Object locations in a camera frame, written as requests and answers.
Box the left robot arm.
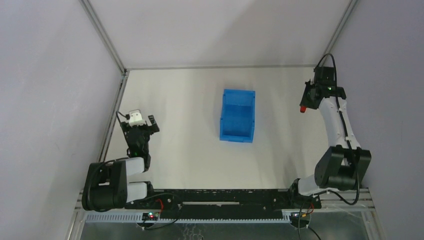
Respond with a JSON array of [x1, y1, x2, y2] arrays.
[[81, 111, 160, 212]]

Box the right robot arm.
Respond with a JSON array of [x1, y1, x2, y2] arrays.
[[289, 66, 372, 205]]

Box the blue plastic bin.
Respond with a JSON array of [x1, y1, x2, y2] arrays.
[[219, 89, 256, 143]]

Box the left controller board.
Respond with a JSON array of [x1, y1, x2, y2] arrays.
[[141, 212, 160, 222]]

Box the controller board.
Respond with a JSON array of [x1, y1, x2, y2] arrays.
[[289, 212, 311, 222], [141, 212, 160, 222]]

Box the right controller board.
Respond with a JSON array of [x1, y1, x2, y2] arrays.
[[289, 212, 311, 222]]

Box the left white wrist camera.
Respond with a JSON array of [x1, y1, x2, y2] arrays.
[[128, 109, 146, 127]]

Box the white slotted cable duct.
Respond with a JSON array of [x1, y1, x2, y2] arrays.
[[84, 212, 291, 224]]

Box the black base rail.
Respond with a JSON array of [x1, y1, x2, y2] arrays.
[[125, 189, 322, 219]]

